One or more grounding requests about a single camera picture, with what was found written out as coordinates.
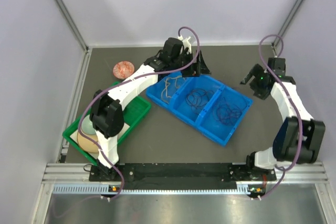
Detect purple thin cable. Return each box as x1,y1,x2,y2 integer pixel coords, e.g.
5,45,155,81
214,97,249,126

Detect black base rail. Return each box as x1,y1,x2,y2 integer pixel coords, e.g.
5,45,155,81
88,163,277,190

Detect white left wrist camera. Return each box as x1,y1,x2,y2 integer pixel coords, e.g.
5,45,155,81
178,35,196,50

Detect blue three-compartment bin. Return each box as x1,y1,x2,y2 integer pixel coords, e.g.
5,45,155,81
146,72,253,146

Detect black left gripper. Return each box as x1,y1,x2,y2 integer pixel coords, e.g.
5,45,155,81
170,49,211,77

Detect brown thin cable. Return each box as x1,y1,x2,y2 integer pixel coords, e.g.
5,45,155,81
185,89,215,113

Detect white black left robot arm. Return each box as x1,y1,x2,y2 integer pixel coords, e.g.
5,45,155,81
90,37,210,180

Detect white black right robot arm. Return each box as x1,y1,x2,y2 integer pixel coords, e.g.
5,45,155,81
241,58,326,180

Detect tan wooden plate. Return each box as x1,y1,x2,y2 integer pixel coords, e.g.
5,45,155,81
77,128,99,153

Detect pale green glass bowl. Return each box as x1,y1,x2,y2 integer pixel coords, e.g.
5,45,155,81
81,115,96,135

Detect yellow thin cable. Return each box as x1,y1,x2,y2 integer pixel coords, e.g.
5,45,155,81
161,76,184,103

